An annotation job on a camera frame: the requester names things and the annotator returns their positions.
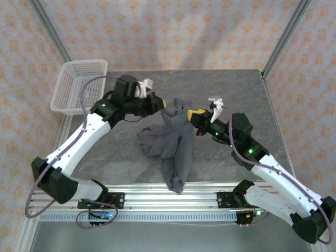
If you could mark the grey t-shirt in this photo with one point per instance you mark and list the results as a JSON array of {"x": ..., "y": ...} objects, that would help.
[{"x": 176, "y": 136}]

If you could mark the aluminium frame post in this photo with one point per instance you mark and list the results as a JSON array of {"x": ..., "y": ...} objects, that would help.
[
  {"x": 51, "y": 31},
  {"x": 286, "y": 36}
]

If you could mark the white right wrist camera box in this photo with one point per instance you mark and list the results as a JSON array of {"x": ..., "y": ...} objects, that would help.
[{"x": 216, "y": 109}]

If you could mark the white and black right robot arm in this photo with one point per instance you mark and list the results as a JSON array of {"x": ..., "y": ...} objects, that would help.
[{"x": 283, "y": 178}]

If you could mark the white plastic basket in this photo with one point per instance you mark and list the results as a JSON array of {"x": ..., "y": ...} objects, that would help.
[{"x": 73, "y": 89}]

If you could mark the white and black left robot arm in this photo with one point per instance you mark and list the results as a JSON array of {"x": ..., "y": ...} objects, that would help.
[{"x": 78, "y": 144}]

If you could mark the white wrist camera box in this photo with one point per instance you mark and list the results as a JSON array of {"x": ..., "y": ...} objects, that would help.
[
  {"x": 144, "y": 86},
  {"x": 216, "y": 109}
]

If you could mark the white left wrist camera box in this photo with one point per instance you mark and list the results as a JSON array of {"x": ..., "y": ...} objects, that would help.
[{"x": 144, "y": 86}]

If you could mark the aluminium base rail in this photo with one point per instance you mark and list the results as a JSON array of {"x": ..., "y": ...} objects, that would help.
[{"x": 147, "y": 197}]

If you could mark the small circuit board with LED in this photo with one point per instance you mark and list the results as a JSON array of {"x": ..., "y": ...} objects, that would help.
[
  {"x": 256, "y": 213},
  {"x": 106, "y": 215}
]

